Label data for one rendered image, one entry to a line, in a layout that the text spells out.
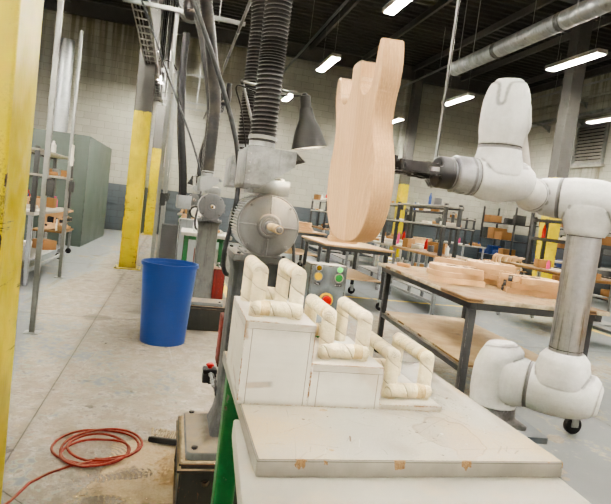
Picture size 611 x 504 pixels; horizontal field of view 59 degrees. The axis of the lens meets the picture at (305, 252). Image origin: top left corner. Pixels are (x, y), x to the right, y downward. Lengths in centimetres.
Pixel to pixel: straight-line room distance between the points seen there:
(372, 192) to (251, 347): 39
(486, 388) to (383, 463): 100
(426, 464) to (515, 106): 81
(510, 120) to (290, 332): 70
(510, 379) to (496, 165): 83
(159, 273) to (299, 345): 372
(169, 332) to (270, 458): 401
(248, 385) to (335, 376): 18
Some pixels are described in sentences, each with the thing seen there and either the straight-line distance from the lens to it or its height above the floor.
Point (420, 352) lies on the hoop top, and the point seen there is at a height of 104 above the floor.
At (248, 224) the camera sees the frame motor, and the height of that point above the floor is 125.
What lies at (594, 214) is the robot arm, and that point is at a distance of 185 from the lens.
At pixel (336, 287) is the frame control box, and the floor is 103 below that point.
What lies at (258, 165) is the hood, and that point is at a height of 146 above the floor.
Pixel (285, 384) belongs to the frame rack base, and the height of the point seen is 97.
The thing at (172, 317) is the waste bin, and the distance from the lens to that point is 486.
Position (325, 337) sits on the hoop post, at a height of 107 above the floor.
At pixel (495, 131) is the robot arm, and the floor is 157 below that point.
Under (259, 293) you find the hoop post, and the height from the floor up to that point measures 115.
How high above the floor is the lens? 133
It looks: 4 degrees down
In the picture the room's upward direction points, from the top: 7 degrees clockwise
